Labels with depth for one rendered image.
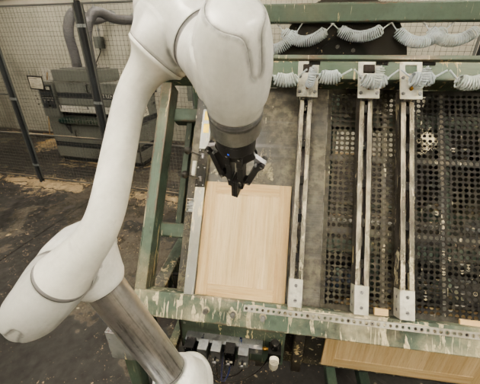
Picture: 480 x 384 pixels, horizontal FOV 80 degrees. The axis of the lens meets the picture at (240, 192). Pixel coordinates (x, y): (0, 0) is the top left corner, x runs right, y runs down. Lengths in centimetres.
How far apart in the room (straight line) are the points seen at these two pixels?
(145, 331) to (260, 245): 73
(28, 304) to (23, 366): 214
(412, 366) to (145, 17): 207
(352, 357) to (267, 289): 79
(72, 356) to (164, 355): 172
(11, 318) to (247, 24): 60
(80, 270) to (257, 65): 43
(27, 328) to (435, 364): 197
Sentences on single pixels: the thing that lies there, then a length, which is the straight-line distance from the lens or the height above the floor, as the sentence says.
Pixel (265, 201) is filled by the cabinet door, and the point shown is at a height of 128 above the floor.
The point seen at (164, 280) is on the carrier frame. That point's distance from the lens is 175.
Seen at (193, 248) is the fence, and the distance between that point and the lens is 146.
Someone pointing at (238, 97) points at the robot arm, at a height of 192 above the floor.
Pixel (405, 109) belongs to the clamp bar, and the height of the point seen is 171.
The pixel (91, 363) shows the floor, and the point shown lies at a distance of 255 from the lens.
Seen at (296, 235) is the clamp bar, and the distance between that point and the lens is 141.
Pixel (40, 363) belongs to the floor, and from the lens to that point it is 272.
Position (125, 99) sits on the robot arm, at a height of 190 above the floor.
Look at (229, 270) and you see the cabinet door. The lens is 145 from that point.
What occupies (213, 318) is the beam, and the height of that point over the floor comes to 83.
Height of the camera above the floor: 197
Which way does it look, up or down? 27 degrees down
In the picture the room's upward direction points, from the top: straight up
